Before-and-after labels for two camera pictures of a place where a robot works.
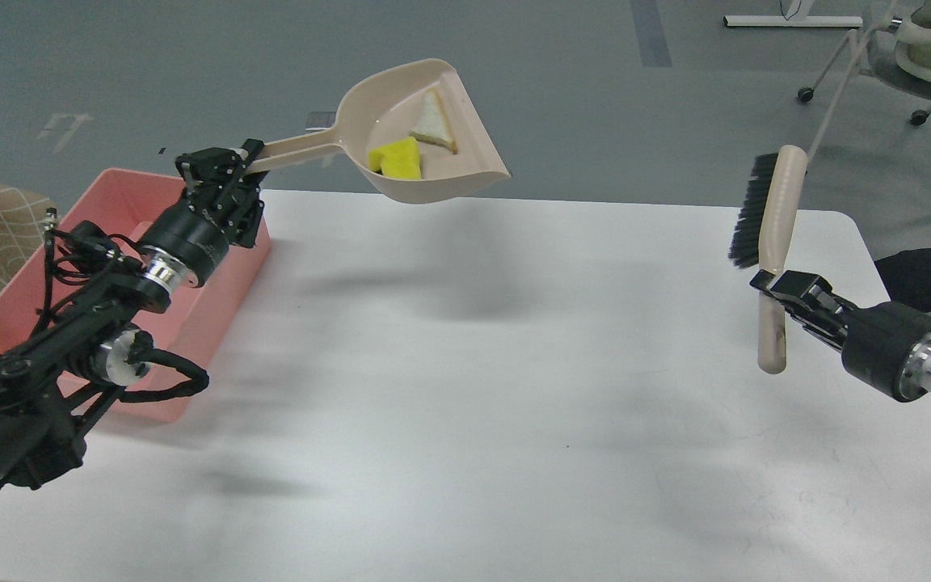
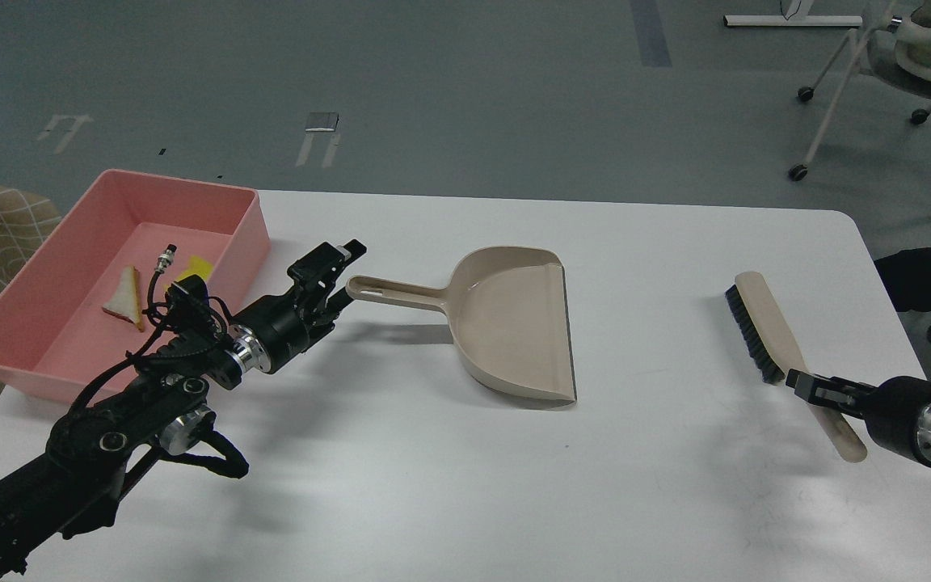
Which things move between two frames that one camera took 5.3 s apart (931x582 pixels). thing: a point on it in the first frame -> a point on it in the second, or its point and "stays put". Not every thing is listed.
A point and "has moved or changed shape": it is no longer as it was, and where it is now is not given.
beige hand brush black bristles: [767, 217] -> [777, 354]
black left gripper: [197, 229] -> [279, 329]
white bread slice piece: [431, 122] has moved or changed shape
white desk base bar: [791, 21] stays put
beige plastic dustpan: [383, 106] -> [507, 307]
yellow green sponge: [400, 158] has moved or changed shape
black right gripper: [878, 339] -> [916, 418]
